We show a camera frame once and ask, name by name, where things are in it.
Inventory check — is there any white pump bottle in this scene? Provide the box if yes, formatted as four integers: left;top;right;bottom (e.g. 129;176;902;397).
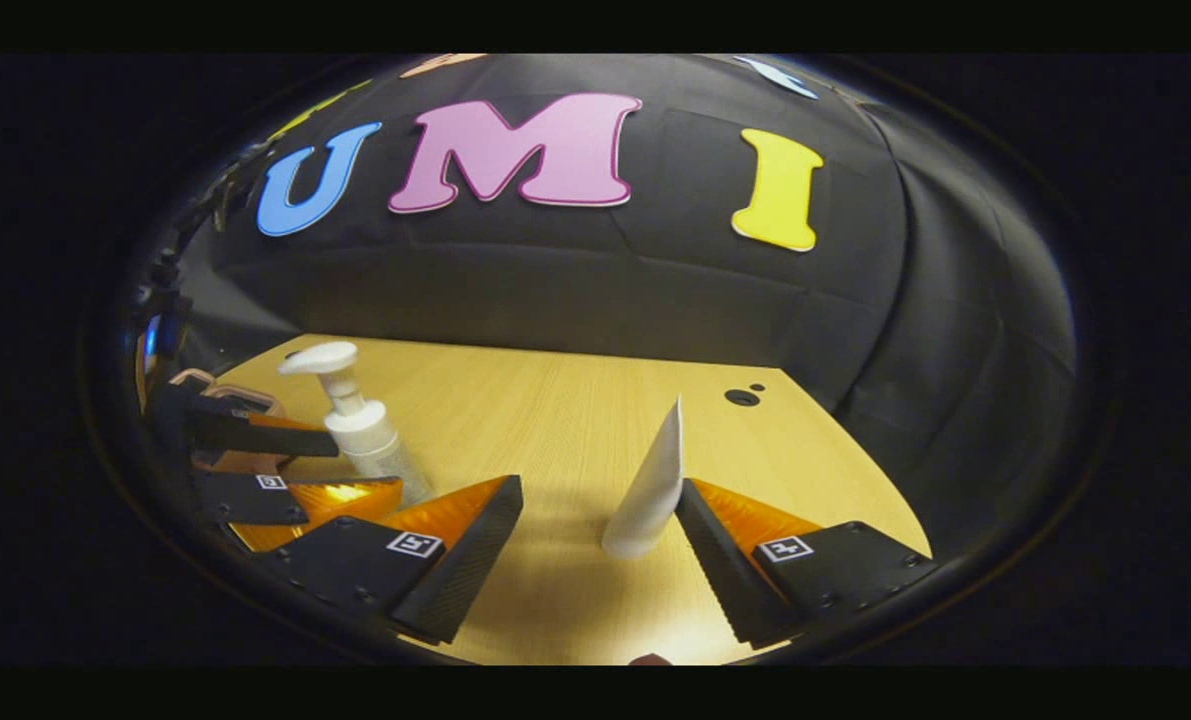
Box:
277;341;434;507

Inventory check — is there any white skin care tube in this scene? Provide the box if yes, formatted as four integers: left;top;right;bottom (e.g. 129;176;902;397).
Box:
601;396;687;560

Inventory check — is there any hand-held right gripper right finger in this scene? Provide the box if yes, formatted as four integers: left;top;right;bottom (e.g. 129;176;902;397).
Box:
675;478;939;650

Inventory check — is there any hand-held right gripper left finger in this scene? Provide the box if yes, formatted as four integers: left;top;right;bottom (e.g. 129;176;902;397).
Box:
253;475;525;645

